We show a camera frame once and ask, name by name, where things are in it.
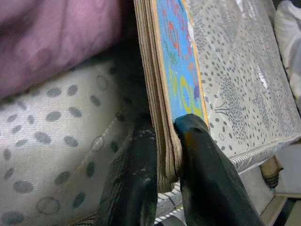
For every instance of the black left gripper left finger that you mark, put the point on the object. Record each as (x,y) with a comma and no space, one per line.
(134,179)

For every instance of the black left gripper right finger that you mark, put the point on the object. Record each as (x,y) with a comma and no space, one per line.
(207,183)

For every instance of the blue yellow-bordered picture book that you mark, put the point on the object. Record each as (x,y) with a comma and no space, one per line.
(178,58)

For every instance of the wooden bed leg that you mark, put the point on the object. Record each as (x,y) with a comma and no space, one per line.
(270,169)

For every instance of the white quilted mattress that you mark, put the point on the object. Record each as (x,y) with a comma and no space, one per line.
(235,94)

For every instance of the purple patterned blanket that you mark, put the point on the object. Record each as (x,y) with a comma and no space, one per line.
(58,35)

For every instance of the white pillow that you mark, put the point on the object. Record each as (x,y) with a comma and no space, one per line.
(290,35)

